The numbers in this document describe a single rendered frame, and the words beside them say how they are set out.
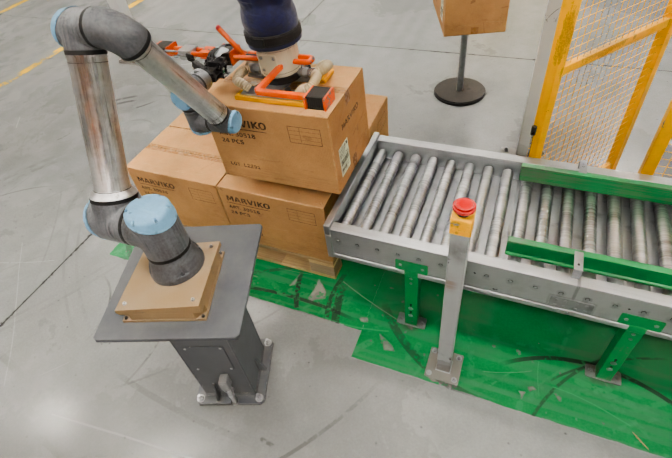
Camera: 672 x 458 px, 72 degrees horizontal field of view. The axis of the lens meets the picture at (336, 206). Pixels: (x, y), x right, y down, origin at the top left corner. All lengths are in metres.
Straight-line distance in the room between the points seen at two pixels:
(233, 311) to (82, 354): 1.31
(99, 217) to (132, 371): 1.10
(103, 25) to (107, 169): 0.44
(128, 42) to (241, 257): 0.81
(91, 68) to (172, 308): 0.77
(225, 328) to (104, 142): 0.70
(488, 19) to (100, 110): 2.50
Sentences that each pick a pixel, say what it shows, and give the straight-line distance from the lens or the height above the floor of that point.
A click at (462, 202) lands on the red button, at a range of 1.45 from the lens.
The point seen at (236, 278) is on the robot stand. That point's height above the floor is 0.75.
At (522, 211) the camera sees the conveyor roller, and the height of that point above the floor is 0.55.
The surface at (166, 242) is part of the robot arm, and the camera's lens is 1.57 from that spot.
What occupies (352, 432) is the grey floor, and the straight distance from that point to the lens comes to 2.17.
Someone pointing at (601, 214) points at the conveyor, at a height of 0.49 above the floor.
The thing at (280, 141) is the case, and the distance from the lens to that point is 1.98.
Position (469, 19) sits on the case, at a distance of 3.34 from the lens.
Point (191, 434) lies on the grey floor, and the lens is 2.33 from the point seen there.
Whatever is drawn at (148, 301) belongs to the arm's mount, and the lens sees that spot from 1.67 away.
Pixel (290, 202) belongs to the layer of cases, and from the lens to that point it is 2.22.
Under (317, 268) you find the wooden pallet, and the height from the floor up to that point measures 0.06.
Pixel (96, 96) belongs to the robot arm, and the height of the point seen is 1.39.
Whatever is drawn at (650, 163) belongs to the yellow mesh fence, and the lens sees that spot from 2.46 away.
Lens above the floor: 2.05
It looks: 44 degrees down
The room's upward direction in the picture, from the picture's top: 8 degrees counter-clockwise
